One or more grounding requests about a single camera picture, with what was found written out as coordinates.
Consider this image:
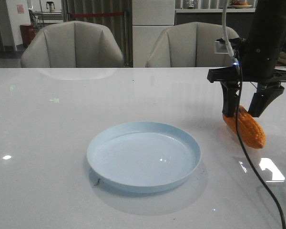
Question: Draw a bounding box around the left grey upholstered chair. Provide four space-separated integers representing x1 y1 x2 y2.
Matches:
20 21 124 68

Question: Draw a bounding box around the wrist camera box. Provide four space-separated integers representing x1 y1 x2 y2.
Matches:
214 38 241 56

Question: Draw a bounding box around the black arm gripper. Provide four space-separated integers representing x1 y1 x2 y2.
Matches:
207 37 286 117

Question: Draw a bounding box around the black cable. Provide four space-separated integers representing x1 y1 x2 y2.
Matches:
231 56 286 229

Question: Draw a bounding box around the red trash bin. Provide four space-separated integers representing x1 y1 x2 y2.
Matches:
20 24 35 48

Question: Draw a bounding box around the grey counter with white top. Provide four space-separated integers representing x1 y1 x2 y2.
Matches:
174 8 255 38

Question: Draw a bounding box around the white cable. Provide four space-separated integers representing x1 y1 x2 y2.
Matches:
222 0 235 57

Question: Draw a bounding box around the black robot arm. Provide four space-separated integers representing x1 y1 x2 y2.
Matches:
207 0 286 117

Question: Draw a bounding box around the red barrier belt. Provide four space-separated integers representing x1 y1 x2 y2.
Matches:
70 11 124 18

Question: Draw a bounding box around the right grey upholstered chair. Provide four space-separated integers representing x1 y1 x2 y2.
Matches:
146 22 232 68

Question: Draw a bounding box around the white cabinet with drawers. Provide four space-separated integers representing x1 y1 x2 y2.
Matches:
132 0 175 68

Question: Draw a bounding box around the fruit bowl on counter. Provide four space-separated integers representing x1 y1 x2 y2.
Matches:
230 0 252 9

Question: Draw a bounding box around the grey upholstered chair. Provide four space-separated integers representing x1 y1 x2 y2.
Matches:
146 22 232 68
20 21 124 68

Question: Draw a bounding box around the orange toy corn cob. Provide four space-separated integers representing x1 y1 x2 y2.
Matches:
237 105 266 149

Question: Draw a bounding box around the light blue round plate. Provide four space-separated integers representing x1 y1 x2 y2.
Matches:
86 122 201 193

